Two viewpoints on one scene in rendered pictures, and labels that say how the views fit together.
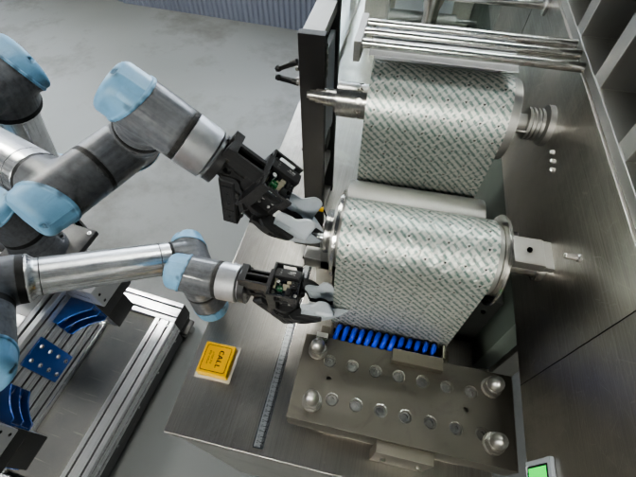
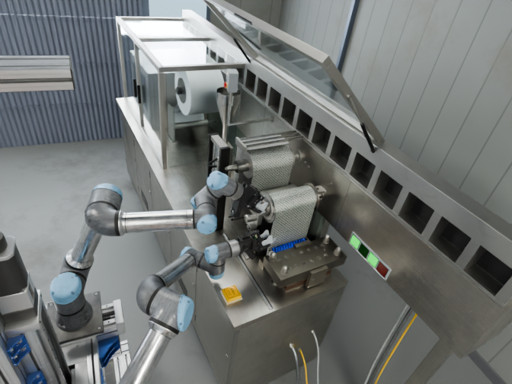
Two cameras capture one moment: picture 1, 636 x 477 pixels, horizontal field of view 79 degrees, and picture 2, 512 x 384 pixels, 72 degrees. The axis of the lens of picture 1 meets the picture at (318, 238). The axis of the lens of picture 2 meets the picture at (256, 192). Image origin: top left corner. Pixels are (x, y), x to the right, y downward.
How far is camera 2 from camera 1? 1.20 m
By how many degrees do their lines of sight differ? 36
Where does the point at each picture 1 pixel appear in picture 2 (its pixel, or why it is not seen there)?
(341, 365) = (283, 258)
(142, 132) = (228, 189)
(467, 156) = (284, 171)
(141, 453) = not seen: outside the picture
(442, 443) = (325, 260)
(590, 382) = (350, 206)
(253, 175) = (252, 193)
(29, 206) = (213, 221)
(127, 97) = (225, 179)
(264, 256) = not seen: hidden behind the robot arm
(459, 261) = (306, 198)
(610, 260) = (339, 179)
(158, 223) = not seen: hidden behind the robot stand
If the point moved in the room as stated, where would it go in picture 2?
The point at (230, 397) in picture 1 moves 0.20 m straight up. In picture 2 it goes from (248, 302) to (252, 274)
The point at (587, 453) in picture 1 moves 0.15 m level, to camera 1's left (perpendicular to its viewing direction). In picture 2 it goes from (358, 220) to (338, 233)
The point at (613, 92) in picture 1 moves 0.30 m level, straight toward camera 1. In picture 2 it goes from (314, 142) to (323, 174)
